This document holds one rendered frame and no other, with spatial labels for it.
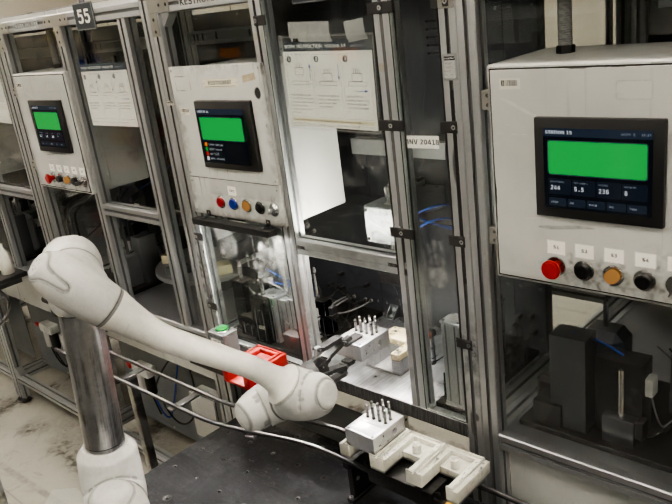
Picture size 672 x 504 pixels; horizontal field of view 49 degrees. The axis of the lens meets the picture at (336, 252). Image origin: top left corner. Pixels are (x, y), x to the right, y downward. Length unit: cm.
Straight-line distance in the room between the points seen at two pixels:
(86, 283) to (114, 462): 54
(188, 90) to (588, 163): 125
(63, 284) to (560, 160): 104
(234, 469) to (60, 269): 94
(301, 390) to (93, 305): 49
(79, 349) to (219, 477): 66
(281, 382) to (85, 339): 49
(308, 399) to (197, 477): 72
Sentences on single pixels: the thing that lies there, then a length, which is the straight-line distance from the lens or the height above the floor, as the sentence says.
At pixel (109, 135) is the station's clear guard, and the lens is 278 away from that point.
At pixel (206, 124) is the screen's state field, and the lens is 219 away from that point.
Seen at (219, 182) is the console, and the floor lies 148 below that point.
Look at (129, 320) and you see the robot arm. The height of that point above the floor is 136.
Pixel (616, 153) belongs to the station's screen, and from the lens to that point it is 144.
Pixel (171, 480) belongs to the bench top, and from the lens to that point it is 233.
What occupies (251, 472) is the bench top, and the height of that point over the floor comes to 68.
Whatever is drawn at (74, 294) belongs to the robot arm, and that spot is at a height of 145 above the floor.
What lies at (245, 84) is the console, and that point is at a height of 177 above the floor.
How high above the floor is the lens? 198
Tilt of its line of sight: 19 degrees down
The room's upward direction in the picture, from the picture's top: 7 degrees counter-clockwise
